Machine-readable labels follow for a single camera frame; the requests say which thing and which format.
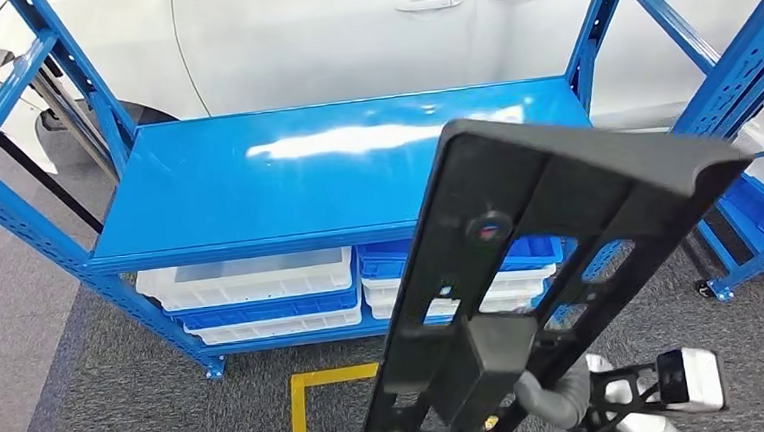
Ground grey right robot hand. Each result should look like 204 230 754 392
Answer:
512 354 595 432

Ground blue wheeled shelf rack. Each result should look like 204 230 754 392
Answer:
679 38 764 304

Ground blue metal shelf rack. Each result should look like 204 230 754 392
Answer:
0 0 764 393

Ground blue plastic tray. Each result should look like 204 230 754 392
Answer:
171 284 363 333
357 229 566 282
714 174 764 254

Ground white car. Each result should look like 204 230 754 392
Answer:
0 0 764 179

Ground black diagonal pole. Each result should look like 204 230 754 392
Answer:
0 82 106 240

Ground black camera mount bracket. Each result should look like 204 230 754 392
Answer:
580 361 668 429

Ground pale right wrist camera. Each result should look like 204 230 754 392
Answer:
654 344 729 418

